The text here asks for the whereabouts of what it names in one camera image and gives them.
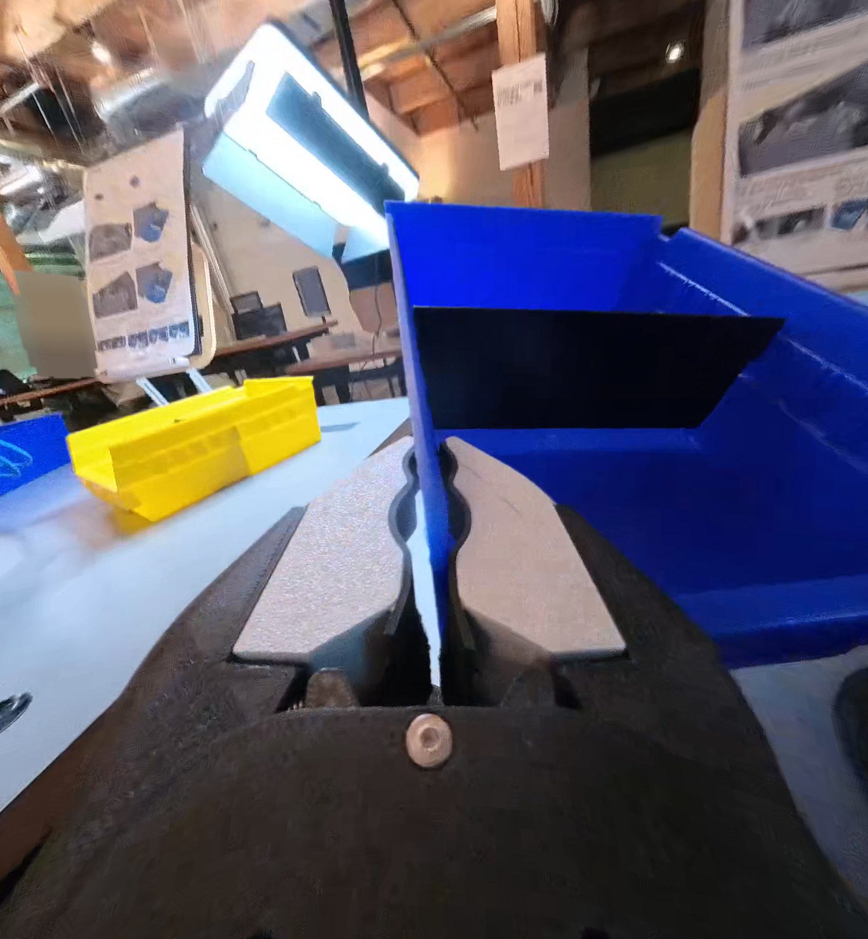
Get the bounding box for white paper sign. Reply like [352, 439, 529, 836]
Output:
[491, 53, 551, 171]

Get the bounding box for black computer case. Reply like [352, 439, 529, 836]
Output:
[230, 292, 289, 340]

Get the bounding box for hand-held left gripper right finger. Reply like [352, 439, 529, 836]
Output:
[440, 437, 628, 707]

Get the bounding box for dark wooden table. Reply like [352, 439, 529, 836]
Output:
[205, 320, 339, 384]
[286, 345, 405, 406]

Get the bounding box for black bin divider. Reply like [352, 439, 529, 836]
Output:
[413, 308, 784, 430]

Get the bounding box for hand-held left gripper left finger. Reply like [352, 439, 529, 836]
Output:
[233, 437, 435, 705]

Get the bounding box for black pole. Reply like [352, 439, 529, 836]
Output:
[329, 0, 370, 134]

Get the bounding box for small dark monitor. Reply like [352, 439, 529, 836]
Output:
[292, 267, 331, 318]

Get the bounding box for small blue plastic bin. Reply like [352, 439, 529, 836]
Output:
[0, 413, 70, 514]

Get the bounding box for yellow plastic bin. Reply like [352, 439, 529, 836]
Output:
[66, 378, 322, 523]

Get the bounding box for poster board with photos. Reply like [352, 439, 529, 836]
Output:
[83, 131, 201, 377]

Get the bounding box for wooden post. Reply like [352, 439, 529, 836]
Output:
[496, 0, 549, 210]

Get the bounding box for large blue plastic bin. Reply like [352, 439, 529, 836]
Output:
[386, 200, 868, 694]

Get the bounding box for white light panel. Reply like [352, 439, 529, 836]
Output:
[202, 21, 420, 267]

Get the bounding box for large wall poster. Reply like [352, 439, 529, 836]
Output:
[726, 0, 868, 276]

